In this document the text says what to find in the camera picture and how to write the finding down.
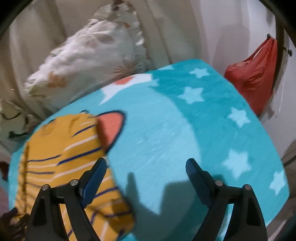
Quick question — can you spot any white floral pillow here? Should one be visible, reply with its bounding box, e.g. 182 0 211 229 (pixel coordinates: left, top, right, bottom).
24 5 151 112

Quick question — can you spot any pale pink cloth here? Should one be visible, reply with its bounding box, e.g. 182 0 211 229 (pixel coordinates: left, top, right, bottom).
0 181 11 216

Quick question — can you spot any beige curtain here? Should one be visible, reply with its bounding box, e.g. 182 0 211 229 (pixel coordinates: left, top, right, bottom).
7 0 208 112

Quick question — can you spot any red bag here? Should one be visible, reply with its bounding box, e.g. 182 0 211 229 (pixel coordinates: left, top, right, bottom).
224 35 278 116

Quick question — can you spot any yellow striped small garment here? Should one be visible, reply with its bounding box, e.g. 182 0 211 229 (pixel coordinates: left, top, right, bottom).
15 111 136 241

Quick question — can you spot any white pillow with dark print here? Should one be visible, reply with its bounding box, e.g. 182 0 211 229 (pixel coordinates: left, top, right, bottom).
0 98 44 150

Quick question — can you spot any dark cloth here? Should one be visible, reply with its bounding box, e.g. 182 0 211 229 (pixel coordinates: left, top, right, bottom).
0 207 30 241

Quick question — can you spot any blue star printed blanket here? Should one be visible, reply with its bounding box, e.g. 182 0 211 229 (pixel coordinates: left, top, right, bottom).
7 59 290 241

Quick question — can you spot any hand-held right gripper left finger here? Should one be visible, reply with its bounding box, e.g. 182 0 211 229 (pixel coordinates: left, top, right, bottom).
27 158 108 241

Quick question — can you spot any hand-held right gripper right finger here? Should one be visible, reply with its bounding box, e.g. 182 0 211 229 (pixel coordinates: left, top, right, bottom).
185 158 268 241

